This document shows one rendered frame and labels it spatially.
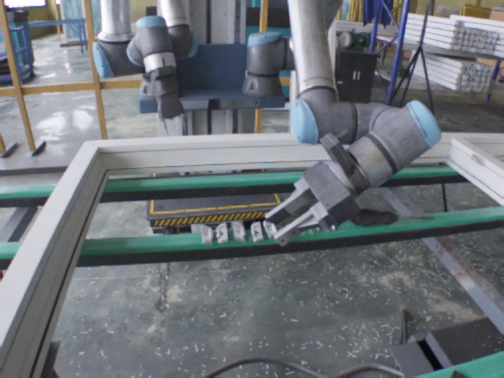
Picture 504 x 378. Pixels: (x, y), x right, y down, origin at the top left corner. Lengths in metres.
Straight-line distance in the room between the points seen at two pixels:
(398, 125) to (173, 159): 0.53
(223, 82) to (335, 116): 1.06
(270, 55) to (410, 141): 1.03
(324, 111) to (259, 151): 0.25
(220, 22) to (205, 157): 0.99
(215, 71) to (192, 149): 0.87
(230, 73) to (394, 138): 1.18
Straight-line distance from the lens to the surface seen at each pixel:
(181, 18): 1.25
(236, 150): 0.86
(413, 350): 0.93
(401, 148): 0.62
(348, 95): 4.68
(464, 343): 0.96
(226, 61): 1.68
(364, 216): 0.68
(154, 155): 0.86
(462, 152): 1.10
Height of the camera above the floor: 1.26
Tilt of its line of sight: 30 degrees down
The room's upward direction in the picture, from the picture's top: 3 degrees clockwise
